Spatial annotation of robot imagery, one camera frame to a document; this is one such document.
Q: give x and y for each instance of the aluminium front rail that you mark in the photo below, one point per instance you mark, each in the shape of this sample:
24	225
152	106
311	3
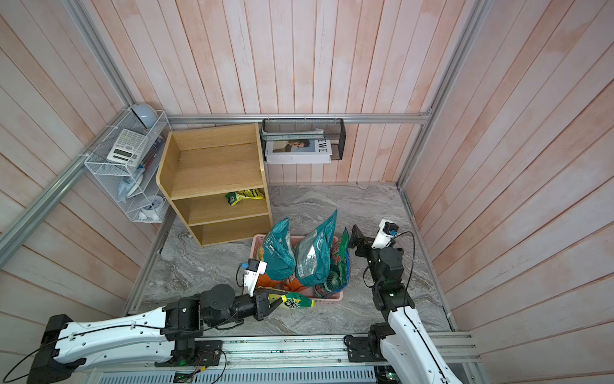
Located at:
261	359

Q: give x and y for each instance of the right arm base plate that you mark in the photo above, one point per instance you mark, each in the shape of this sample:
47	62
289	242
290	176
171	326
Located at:
363	349

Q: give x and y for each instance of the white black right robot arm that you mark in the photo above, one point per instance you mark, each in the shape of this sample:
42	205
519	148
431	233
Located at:
401	340

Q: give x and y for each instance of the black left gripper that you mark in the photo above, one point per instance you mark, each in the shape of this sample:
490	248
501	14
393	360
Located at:
261	303

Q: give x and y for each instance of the teal orange fertilizer bag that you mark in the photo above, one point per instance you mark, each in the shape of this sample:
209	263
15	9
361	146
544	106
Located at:
312	253
277	251

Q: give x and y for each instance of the wooden shelf unit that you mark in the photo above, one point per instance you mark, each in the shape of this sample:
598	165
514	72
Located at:
200	167

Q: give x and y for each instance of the grey blue bowl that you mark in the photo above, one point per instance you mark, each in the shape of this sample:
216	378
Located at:
146	114

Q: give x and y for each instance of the white magazine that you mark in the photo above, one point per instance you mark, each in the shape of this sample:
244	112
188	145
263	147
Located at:
298	148

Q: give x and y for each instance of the pale blue cloth item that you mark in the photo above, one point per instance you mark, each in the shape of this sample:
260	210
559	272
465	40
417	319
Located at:
130	186

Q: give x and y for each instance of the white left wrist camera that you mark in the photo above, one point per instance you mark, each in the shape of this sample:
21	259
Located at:
253	269

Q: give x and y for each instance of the white calculator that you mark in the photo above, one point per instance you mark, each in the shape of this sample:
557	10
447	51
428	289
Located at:
127	148

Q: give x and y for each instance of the yellow green packet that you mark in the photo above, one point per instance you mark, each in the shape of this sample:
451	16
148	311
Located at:
292	300
233	198

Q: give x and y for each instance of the pink plastic basket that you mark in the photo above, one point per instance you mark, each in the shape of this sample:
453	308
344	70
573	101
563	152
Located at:
307	292

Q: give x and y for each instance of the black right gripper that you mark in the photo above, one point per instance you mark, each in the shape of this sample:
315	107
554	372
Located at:
360	238

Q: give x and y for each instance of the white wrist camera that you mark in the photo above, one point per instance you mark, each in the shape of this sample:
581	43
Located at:
386	234
253	269

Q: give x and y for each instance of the dark wall magazine holder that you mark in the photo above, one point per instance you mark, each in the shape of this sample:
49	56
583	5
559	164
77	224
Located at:
334	130

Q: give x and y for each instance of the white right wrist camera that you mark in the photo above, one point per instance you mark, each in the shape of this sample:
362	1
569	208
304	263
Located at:
386	234

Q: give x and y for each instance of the green blue soil bag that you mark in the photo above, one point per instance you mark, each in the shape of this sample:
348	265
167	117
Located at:
339	271

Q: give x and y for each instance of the white wire wall rack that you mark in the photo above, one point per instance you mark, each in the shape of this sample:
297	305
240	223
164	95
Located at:
109	175

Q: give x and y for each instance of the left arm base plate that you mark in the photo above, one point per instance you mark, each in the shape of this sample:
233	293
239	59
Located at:
206	353

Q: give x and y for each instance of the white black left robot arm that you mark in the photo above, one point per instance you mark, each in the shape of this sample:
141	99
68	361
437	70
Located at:
166	336

